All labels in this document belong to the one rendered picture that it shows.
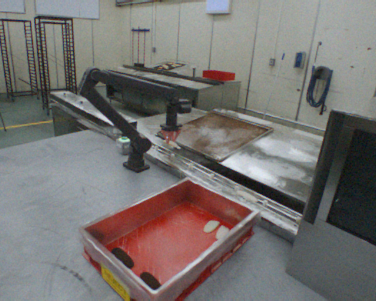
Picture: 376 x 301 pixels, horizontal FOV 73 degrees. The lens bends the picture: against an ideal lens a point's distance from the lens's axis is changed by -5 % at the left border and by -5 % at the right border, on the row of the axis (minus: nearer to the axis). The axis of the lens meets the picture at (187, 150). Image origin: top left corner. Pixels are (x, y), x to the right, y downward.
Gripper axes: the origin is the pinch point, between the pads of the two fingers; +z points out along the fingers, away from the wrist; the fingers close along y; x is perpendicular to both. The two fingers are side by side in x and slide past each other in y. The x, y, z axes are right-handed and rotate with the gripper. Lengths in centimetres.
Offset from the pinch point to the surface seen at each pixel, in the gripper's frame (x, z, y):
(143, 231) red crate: -40, 11, -44
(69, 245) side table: -31, 11, -66
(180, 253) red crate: -55, 11, -41
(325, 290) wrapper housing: -91, 9, -22
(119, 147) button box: 24.0, 7.5, -16.7
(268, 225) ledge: -66, 9, -9
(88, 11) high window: 699, -124, 265
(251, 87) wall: 198, 22, 370
